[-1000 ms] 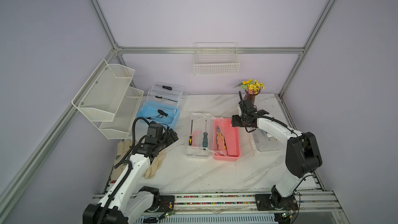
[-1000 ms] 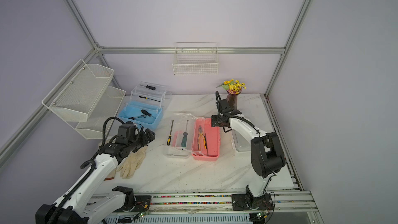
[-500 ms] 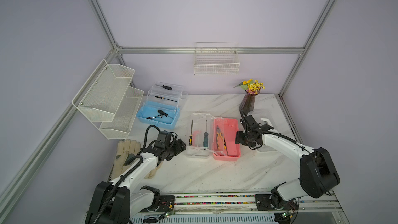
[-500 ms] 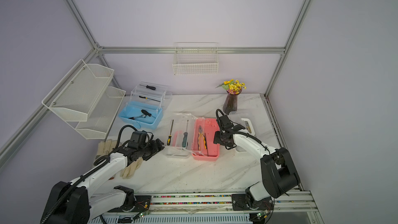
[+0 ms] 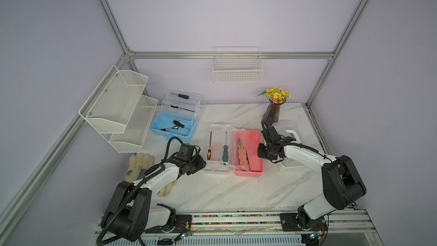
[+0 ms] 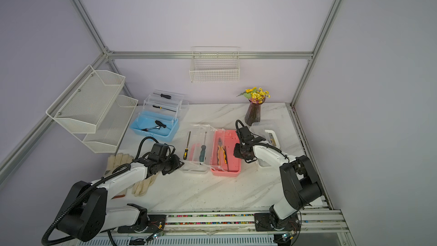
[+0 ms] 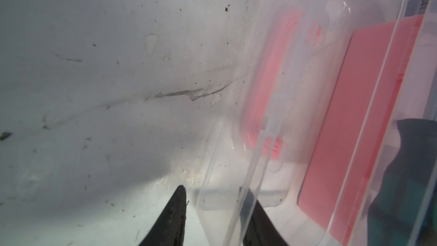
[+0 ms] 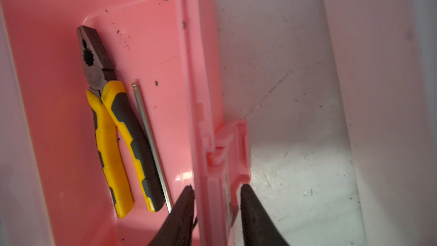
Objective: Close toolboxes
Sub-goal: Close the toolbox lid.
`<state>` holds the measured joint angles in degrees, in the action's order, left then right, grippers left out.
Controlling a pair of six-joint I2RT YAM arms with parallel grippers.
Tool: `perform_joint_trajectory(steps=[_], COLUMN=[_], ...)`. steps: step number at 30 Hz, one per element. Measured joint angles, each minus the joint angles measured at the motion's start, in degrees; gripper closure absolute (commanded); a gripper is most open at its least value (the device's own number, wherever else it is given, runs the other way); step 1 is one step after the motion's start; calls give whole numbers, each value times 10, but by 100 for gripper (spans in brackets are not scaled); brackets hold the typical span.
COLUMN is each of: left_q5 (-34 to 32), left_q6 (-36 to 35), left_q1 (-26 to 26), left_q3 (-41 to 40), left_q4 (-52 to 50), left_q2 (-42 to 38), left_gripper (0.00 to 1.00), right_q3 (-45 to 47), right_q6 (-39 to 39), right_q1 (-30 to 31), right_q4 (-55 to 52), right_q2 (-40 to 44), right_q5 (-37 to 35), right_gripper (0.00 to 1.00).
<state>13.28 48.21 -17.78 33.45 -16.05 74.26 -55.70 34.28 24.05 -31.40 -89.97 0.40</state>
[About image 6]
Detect clear white toolbox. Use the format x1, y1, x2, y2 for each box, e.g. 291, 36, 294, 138
249, 121, 282, 169

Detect pink toolbox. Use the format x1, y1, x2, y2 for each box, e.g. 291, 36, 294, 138
180, 123, 242, 178

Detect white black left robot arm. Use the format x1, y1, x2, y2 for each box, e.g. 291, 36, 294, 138
42, 143, 184, 246

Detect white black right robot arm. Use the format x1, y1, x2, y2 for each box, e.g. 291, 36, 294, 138
233, 126, 324, 232

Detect yellow black thin screwdriver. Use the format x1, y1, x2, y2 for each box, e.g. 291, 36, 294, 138
183, 131, 191, 160

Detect yellow black combination pliers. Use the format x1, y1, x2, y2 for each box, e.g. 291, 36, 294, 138
217, 137, 226, 165

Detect dark glass flower vase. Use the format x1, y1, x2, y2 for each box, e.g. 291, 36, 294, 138
245, 102, 262, 126

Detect black tool in blue base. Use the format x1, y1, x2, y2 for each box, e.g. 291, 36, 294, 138
142, 120, 167, 132

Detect steel hex key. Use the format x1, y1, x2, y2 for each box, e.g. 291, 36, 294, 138
224, 154, 229, 171

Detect cream knit work glove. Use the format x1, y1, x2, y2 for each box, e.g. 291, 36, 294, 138
132, 175, 157, 197

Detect yellow artificial flowers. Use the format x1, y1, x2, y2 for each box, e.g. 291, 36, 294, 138
237, 87, 271, 104

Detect blue tiered toolbox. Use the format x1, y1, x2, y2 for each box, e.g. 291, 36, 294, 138
130, 90, 189, 142

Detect black screwdriver middle tray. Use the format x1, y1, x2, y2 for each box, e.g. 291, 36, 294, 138
152, 105, 176, 112

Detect black screwdriver tray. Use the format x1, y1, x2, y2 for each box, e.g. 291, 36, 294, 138
154, 93, 172, 100
152, 105, 176, 112

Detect black screwdriver top tray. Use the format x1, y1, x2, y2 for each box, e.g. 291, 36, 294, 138
154, 93, 172, 100

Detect lower white mesh wall shelf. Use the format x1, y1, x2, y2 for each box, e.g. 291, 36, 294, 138
80, 95, 138, 153

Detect white mesh wall shelf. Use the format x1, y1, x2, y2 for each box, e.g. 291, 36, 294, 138
46, 66, 125, 134
80, 95, 138, 153

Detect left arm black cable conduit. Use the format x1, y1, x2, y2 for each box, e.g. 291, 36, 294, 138
41, 136, 161, 246

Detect white wire wall basket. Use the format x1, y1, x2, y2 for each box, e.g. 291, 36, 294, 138
190, 46, 240, 83

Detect upper white mesh wall shelf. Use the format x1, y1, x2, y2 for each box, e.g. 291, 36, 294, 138
46, 66, 125, 134

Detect aluminium frame rails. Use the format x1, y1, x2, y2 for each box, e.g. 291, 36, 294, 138
1, 0, 343, 188

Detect robot base rail plate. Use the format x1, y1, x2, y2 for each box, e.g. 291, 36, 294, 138
69, 208, 356, 246

